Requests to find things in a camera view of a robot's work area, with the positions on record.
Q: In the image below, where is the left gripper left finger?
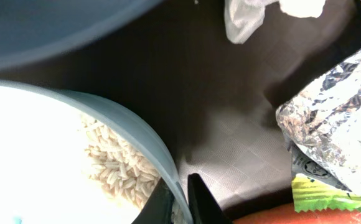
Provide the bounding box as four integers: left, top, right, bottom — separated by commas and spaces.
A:
132, 179, 174, 224

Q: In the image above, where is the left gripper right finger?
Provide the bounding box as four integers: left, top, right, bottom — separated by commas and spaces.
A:
187, 173, 232, 224

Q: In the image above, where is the pile of rice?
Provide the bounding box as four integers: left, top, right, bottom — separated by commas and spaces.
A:
79, 113, 181, 224

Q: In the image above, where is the orange carrot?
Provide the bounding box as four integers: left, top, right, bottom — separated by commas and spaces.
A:
233, 203, 361, 224

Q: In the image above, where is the light blue bowl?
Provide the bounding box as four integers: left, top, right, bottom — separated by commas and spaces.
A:
0, 80, 194, 223

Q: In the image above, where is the dark blue plate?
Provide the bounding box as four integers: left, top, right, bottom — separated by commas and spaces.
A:
0, 0, 162, 70

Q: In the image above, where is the dark brown serving tray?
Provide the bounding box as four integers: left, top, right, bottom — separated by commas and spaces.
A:
0, 1, 361, 220

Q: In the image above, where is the silver foil snack wrapper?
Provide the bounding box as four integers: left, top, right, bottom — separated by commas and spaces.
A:
275, 0, 361, 213

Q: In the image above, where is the crumpled white tissue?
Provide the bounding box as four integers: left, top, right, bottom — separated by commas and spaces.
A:
224, 0, 326, 44

